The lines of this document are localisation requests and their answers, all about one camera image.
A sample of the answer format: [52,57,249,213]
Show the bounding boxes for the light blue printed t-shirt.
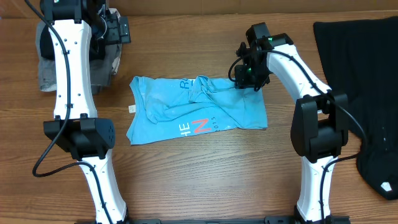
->
[126,76,268,145]

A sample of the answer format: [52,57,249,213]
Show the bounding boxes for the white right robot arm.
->
[228,22,350,223]

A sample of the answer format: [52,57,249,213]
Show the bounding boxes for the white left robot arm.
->
[40,1,131,223]

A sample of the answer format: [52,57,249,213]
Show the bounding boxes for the black folded garment on stack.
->
[39,25,106,61]

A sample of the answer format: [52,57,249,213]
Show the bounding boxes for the white folded garment under stack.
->
[107,7,123,75]

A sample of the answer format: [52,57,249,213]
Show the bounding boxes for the grey folded shorts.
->
[35,21,111,95]

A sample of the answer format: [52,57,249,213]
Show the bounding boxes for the black garment at right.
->
[313,16,397,200]

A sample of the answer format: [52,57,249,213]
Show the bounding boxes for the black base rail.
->
[127,216,299,224]

